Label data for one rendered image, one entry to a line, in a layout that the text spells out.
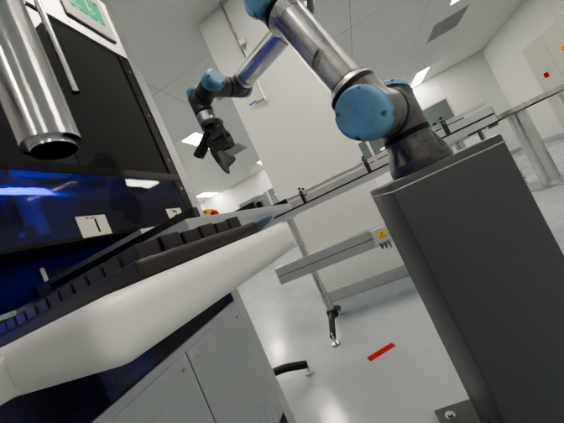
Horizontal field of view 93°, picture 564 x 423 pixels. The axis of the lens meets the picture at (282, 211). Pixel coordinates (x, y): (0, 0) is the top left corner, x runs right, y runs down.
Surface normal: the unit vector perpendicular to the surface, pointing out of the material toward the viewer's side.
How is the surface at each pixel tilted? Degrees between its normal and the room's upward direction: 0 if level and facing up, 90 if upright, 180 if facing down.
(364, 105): 97
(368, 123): 97
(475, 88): 90
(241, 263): 90
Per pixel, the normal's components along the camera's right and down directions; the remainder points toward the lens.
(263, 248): 0.82, -0.40
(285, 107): -0.28, 0.07
